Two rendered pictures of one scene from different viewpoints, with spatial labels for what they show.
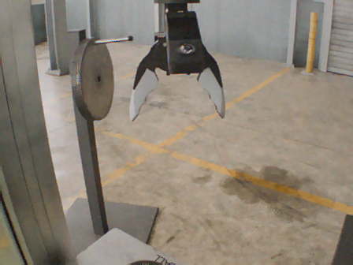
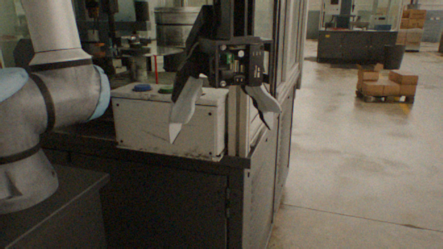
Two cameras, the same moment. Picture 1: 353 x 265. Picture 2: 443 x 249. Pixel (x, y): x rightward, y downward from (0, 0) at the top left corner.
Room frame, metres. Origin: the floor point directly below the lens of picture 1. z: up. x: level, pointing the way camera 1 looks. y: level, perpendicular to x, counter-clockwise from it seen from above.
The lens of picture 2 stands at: (0.88, -0.12, 1.08)
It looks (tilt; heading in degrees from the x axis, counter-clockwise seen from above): 19 degrees down; 163
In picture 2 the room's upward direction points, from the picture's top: straight up
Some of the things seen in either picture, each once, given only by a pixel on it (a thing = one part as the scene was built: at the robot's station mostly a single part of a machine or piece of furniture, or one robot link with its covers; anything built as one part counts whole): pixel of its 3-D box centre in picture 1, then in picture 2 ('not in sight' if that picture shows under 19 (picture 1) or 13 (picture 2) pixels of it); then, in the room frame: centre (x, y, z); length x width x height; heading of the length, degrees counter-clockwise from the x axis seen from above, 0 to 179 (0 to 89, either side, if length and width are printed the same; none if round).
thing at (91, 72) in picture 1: (87, 146); not in sight; (1.20, 0.39, 0.50); 0.50 x 0.50 x 1.00; 81
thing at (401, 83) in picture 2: not in sight; (385, 85); (-2.45, 3.10, 0.18); 0.60 x 0.40 x 0.36; 69
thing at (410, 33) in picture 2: not in sight; (406, 29); (-7.31, 8.27, 0.59); 1.26 x 0.86 x 1.18; 135
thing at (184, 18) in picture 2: not in sight; (181, 39); (-1.05, 0.21, 0.93); 0.31 x 0.31 x 0.36
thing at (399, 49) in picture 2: not in sight; (393, 57); (-4.41, 5.08, 0.24); 0.39 x 0.39 x 0.47
